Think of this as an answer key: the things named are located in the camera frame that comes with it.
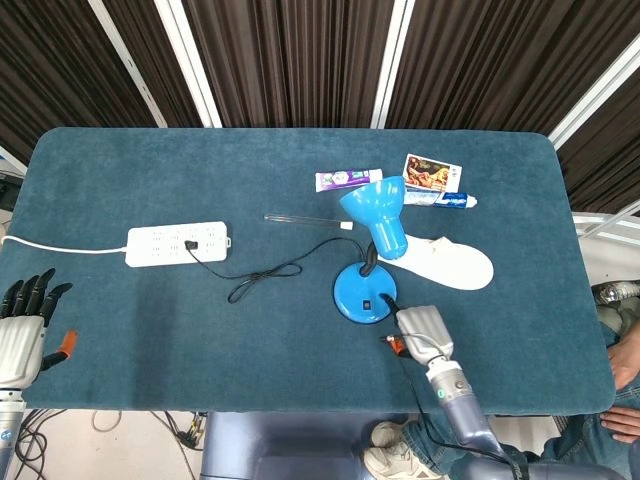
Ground white power strip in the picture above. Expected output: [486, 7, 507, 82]
[125, 221, 234, 269]

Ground floor power strip with plugs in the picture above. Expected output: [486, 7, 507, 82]
[172, 412, 207, 452]

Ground printed snack packet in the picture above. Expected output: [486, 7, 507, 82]
[402, 153, 464, 194]

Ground white power strip cable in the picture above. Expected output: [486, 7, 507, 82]
[0, 234, 130, 255]

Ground white shoe insole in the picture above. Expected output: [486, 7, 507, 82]
[382, 232, 495, 291]

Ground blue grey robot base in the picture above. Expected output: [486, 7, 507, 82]
[199, 410, 381, 480]

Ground white sneaker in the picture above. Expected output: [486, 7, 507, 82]
[363, 420, 437, 480]

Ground blue desk lamp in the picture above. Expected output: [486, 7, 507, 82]
[332, 174, 410, 325]

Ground black floor cable bundle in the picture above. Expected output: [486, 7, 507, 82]
[13, 407, 69, 480]

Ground person hand on knee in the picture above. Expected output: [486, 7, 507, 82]
[607, 322, 640, 392]

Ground white frame bar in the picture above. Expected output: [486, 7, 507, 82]
[547, 33, 640, 151]
[88, 0, 168, 128]
[370, 0, 417, 129]
[153, 0, 223, 128]

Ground black cable on right hand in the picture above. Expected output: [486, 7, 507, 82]
[382, 334, 516, 464]

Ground blue jeans of person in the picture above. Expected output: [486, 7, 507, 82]
[402, 319, 640, 480]

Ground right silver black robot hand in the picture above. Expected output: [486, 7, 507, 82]
[380, 292, 456, 364]

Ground white floor cable loop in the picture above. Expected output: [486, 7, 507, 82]
[91, 409, 125, 434]

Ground crumpled silver grey object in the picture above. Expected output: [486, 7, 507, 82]
[591, 280, 640, 331]

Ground blue white toothpaste tube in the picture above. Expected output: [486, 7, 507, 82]
[402, 190, 479, 209]

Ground white metal rack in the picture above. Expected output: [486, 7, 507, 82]
[572, 199, 640, 247]

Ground black lamp cord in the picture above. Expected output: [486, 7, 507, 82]
[183, 236, 370, 305]

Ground dark brown pleated curtain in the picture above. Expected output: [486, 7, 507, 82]
[0, 0, 640, 216]

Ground teal table cloth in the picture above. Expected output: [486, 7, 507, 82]
[8, 126, 619, 417]

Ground glass tube with white cap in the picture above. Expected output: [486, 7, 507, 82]
[263, 213, 354, 231]

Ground person hand beside robot arm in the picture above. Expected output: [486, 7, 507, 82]
[599, 406, 640, 444]

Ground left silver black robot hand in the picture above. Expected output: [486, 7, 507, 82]
[0, 268, 79, 389]

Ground purple toothpaste box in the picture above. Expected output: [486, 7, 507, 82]
[314, 168, 385, 194]

